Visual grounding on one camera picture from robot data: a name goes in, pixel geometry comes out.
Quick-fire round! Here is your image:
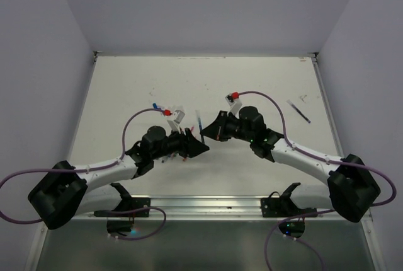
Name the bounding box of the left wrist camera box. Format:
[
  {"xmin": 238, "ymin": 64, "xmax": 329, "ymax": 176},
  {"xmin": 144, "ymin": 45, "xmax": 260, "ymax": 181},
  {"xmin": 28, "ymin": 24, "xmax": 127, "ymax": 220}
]
[{"xmin": 167, "ymin": 110, "xmax": 185, "ymax": 132}]

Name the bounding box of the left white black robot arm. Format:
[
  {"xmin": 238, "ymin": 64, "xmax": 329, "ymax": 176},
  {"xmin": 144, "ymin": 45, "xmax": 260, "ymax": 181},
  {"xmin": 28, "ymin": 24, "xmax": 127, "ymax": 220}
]
[{"xmin": 28, "ymin": 126, "xmax": 209, "ymax": 229}]

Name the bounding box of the blue patterned pen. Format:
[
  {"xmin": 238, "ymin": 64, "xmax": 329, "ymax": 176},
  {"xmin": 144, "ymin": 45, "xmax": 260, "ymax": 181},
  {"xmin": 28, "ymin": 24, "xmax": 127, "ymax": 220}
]
[{"xmin": 287, "ymin": 100, "xmax": 312, "ymax": 124}]

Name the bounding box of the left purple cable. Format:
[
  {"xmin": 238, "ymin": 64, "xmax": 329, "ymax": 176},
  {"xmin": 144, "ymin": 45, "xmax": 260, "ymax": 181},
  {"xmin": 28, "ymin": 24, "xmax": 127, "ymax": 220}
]
[{"xmin": 0, "ymin": 107, "xmax": 167, "ymax": 241}]

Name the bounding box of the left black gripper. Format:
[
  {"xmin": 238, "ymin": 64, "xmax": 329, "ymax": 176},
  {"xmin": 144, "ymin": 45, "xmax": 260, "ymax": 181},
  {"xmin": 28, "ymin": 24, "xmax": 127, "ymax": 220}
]
[{"xmin": 152, "ymin": 125, "xmax": 208, "ymax": 159}]

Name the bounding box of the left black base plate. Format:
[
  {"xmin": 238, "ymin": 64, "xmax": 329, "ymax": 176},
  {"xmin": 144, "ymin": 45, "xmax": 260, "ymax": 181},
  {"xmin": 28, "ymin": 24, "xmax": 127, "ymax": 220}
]
[{"xmin": 119, "ymin": 197, "xmax": 151, "ymax": 219}]

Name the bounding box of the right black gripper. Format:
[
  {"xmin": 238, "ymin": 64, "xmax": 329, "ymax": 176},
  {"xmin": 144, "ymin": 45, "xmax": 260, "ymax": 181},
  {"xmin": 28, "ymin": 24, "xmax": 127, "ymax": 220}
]
[{"xmin": 200, "ymin": 110, "xmax": 254, "ymax": 142}]

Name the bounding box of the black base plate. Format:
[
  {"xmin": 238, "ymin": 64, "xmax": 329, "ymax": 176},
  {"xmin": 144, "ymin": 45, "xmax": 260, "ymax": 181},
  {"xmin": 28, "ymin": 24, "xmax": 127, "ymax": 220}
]
[
  {"xmin": 260, "ymin": 183, "xmax": 317, "ymax": 218},
  {"xmin": 119, "ymin": 197, "xmax": 151, "ymax": 219}
]

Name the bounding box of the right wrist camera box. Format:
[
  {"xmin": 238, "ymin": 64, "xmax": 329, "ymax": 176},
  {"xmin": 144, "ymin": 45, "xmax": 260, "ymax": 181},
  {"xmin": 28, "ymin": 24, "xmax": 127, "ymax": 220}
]
[{"xmin": 225, "ymin": 92, "xmax": 242, "ymax": 116}]

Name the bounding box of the aluminium front rail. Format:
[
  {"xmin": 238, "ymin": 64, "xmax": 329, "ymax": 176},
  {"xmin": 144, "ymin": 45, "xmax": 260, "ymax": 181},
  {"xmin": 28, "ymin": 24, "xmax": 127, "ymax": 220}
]
[{"xmin": 125, "ymin": 193, "xmax": 372, "ymax": 221}]

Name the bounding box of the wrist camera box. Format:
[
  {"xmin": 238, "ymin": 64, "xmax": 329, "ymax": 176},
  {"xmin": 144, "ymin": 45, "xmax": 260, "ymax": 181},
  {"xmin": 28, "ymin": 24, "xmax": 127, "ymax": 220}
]
[
  {"xmin": 225, "ymin": 92, "xmax": 242, "ymax": 116},
  {"xmin": 167, "ymin": 110, "xmax": 185, "ymax": 132}
]

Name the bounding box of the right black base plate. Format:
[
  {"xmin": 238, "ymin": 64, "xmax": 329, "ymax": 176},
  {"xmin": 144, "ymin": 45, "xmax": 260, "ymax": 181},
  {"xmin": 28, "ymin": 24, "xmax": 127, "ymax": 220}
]
[{"xmin": 260, "ymin": 183, "xmax": 317, "ymax": 218}]

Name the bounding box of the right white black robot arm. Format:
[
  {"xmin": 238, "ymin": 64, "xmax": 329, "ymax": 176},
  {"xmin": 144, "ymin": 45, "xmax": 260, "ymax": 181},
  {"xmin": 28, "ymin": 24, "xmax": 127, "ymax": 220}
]
[{"xmin": 201, "ymin": 107, "xmax": 380, "ymax": 222}]

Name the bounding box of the blue patterned pen two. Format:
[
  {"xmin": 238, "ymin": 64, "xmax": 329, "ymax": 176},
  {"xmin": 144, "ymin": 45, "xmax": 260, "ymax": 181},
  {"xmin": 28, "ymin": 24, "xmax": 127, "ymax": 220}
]
[{"xmin": 195, "ymin": 110, "xmax": 205, "ymax": 144}]

